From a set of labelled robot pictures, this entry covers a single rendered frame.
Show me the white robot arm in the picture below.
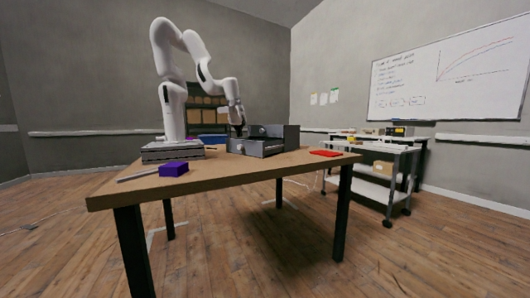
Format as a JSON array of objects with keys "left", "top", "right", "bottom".
[{"left": 150, "top": 17, "right": 242, "bottom": 144}]

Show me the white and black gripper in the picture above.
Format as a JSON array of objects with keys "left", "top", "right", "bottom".
[{"left": 228, "top": 104, "right": 247, "bottom": 137}]

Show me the purple block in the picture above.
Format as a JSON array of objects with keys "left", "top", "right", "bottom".
[{"left": 158, "top": 161, "right": 189, "bottom": 177}]

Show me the red square block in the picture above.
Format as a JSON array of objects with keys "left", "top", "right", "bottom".
[{"left": 310, "top": 150, "right": 344, "bottom": 157}]

